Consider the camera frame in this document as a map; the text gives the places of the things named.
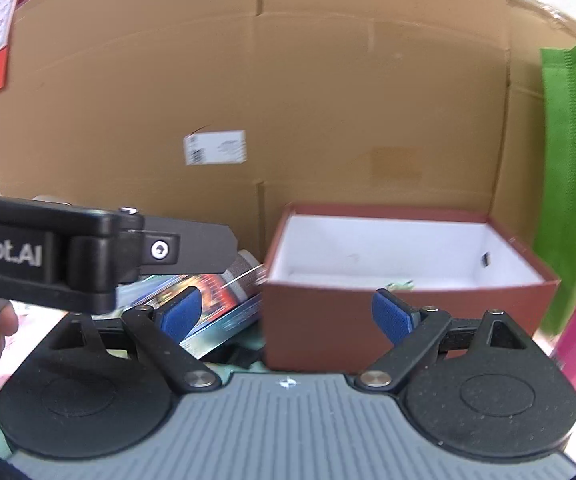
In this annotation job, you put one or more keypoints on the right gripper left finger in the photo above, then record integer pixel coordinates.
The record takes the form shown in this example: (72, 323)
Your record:
(158, 333)

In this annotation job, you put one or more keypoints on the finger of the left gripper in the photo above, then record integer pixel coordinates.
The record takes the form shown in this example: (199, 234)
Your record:
(174, 246)

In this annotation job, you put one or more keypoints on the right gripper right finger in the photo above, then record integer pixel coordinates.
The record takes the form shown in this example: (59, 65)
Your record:
(415, 335)

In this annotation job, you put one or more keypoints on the small packet inside box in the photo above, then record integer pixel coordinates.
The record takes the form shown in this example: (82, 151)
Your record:
(404, 285)

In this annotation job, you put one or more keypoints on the colourful card game box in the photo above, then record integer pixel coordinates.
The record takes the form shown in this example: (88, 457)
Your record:
(230, 303)

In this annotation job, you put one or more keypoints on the dark red storage box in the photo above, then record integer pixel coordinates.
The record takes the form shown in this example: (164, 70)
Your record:
(326, 261)

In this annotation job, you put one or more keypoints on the large brown cardboard box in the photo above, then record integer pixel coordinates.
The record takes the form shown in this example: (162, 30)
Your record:
(229, 110)

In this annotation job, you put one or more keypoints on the green fabric bag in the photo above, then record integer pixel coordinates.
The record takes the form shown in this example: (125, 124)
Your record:
(555, 241)

